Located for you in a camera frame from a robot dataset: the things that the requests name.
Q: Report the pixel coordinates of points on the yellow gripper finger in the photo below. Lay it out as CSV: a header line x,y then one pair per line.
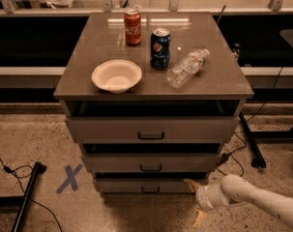
x,y
193,185
200,216

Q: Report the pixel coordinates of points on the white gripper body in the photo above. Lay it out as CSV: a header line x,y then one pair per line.
x,y
202,197

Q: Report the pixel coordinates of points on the grey bottom drawer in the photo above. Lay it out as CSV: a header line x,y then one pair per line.
x,y
145,186

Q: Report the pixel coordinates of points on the grey drawer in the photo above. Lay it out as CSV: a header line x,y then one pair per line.
x,y
150,163
145,186
152,129

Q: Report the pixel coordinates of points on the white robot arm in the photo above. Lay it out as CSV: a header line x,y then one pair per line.
x,y
233,191

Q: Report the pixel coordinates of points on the grey middle drawer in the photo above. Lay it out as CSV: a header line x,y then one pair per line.
x,y
150,163

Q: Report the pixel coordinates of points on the grey drawer cabinet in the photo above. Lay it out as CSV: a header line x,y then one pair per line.
x,y
219,90

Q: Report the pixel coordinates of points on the grey top drawer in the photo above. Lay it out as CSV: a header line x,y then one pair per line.
x,y
152,129

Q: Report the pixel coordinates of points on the black stand leg right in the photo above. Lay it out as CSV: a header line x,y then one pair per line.
x,y
254,136

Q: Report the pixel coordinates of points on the black stand leg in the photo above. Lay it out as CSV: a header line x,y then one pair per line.
x,y
19,204
254,136

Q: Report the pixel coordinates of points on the clear plastic water bottle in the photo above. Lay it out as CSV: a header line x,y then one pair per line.
x,y
179,74

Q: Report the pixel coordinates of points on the blue tape cross mark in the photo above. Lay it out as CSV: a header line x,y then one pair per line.
x,y
70,181

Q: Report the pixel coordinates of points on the white paper bowl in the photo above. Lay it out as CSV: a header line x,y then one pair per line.
x,y
116,76

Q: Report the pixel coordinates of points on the blue pepsi can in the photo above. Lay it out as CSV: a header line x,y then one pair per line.
x,y
160,56

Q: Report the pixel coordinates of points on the black stand leg left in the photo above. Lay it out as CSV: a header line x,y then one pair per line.
x,y
19,204

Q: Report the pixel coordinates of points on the red cola can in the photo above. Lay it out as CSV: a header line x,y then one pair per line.
x,y
132,20

